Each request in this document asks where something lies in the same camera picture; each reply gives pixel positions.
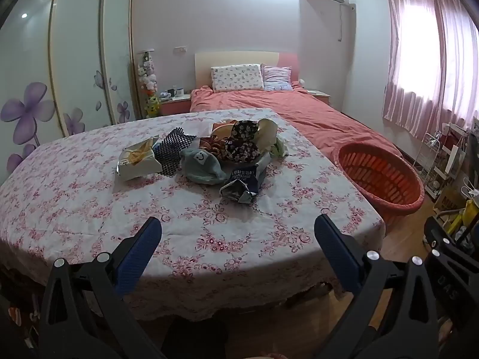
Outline light green cloth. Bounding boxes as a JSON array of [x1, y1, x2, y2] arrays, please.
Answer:
[[269, 138, 288, 158]]

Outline dark floral cloth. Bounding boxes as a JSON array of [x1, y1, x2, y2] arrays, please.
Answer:
[[224, 119, 263, 164]]

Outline orange plastic laundry basket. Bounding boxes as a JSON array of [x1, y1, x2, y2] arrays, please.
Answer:
[[338, 143, 426, 216]]

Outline pink curtain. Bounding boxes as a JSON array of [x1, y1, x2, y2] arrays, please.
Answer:
[[382, 0, 479, 140]]

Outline orange white cup pouch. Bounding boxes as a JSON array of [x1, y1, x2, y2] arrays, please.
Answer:
[[211, 118, 278, 151]]

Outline hanging white plush toys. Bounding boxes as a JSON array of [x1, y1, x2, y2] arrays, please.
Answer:
[[137, 50, 159, 93]]

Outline cream and pink headboard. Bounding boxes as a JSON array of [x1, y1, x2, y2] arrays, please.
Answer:
[[194, 51, 300, 91]]

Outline dark blue snack bag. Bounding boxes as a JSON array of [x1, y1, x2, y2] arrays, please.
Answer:
[[220, 156, 269, 203]]

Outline white air conditioner pipe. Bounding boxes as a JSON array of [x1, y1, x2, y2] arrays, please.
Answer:
[[338, 2, 356, 42]]

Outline flower print sliding wardrobe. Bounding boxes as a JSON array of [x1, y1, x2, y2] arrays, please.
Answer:
[[0, 0, 143, 182]]

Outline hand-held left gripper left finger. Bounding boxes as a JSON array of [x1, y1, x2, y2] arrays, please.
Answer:
[[39, 216, 163, 359]]

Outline white wire rack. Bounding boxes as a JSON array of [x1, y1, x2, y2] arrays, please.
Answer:
[[413, 123, 469, 200]]

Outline white box with yellow contents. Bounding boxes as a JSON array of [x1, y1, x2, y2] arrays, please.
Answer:
[[118, 138, 162, 182]]

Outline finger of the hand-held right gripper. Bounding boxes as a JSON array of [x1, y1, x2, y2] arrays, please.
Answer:
[[424, 215, 479, 260]]

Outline brown patterned cloth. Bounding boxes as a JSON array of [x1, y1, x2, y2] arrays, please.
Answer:
[[199, 138, 226, 158]]

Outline yellow bag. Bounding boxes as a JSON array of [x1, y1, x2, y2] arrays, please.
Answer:
[[433, 186, 479, 234]]

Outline floral white pillow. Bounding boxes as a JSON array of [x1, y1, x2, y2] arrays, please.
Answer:
[[210, 64, 265, 93]]

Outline floral pink tablecloth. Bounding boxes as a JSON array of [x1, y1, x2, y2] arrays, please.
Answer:
[[0, 108, 386, 322]]

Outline black mesh mat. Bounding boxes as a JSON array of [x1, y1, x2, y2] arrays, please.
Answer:
[[154, 127, 198, 175]]

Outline pink bedside nightstand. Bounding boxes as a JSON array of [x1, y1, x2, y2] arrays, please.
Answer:
[[159, 95, 192, 117], [307, 90, 332, 107]]

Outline teal smiley hat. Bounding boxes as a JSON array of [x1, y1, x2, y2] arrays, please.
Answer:
[[180, 147, 228, 185]]

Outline pink striped pillow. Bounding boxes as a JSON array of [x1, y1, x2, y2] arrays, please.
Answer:
[[260, 64, 293, 91]]

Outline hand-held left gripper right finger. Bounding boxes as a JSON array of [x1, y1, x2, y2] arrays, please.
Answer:
[[314, 214, 440, 359]]

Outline yellow green plush toy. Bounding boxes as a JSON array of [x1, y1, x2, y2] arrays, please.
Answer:
[[145, 96, 162, 118]]

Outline salmon bed duvet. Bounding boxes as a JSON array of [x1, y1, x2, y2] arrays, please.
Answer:
[[190, 84, 404, 159]]

